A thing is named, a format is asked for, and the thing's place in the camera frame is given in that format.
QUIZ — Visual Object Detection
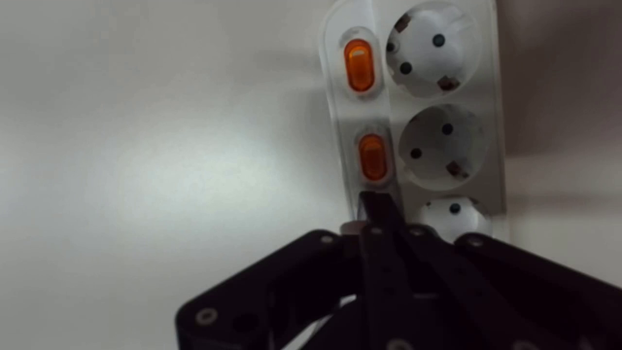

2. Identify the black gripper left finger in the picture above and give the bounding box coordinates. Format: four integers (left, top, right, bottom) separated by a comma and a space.
174, 193, 409, 350

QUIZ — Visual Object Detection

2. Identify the white multi-socket power strip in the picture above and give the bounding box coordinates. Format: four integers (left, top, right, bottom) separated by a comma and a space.
318, 0, 506, 242

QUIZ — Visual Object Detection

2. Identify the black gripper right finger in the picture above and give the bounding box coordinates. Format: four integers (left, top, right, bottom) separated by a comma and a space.
403, 226, 622, 350

